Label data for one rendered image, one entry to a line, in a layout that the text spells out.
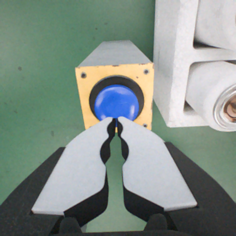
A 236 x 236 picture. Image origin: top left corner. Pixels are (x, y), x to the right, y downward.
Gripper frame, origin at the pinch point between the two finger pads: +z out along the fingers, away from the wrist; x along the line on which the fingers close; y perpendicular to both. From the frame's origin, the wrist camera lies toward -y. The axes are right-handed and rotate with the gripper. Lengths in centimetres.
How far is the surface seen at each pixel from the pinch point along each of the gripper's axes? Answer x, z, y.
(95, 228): -15, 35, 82
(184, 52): 11.0, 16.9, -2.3
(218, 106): 14.0, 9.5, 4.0
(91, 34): -6.1, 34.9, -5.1
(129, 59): 1.6, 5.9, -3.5
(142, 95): 2.5, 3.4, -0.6
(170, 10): 9.6, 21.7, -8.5
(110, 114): -0.5, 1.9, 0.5
